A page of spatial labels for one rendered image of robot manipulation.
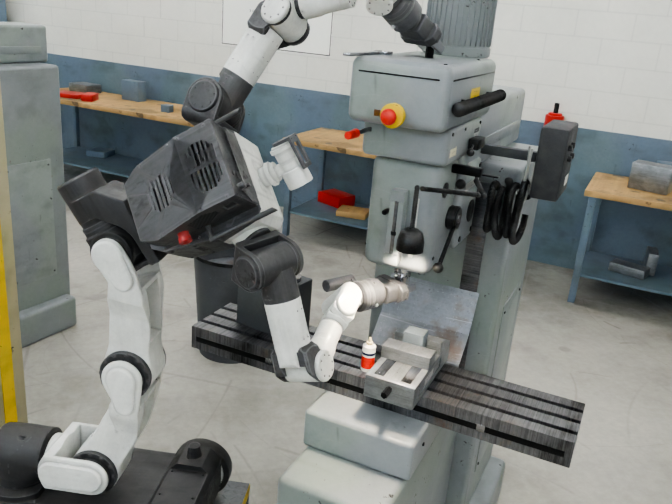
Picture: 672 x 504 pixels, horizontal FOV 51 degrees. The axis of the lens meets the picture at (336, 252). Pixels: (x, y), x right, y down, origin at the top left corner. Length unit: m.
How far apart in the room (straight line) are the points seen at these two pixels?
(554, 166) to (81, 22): 6.93
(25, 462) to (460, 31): 1.74
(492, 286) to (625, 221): 3.88
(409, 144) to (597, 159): 4.37
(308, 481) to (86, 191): 0.98
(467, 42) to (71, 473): 1.65
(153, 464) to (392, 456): 0.81
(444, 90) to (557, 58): 4.44
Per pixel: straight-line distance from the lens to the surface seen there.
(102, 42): 8.28
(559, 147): 2.09
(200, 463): 2.34
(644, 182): 5.62
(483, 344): 2.50
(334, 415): 2.09
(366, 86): 1.77
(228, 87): 1.82
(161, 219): 1.67
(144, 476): 2.37
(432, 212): 1.91
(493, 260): 2.38
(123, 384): 1.97
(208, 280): 3.92
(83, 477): 2.19
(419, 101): 1.73
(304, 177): 1.72
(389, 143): 1.87
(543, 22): 6.13
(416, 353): 2.07
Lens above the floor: 2.01
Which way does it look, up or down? 20 degrees down
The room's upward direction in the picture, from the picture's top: 5 degrees clockwise
